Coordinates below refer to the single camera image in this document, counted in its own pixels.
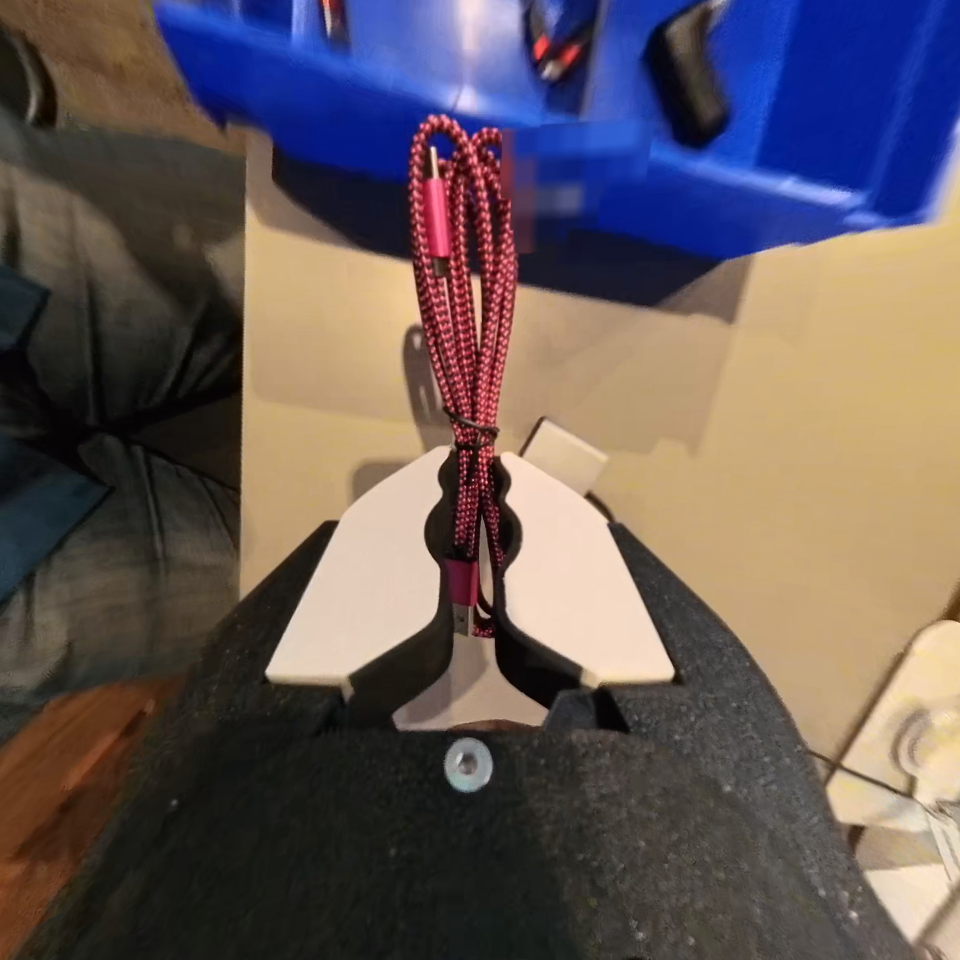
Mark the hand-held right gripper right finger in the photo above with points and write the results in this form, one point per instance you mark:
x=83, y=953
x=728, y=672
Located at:
x=585, y=592

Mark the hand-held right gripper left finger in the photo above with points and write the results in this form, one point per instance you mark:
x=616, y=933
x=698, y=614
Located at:
x=352, y=592

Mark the grey usb hub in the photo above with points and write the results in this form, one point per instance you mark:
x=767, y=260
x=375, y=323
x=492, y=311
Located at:
x=566, y=450

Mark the blue plastic bin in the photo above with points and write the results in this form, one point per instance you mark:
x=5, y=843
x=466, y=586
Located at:
x=675, y=172

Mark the black usb hub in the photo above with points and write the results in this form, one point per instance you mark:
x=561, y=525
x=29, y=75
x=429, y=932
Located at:
x=694, y=75

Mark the black twist tie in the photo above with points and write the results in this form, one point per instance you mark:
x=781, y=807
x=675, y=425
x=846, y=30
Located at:
x=469, y=431

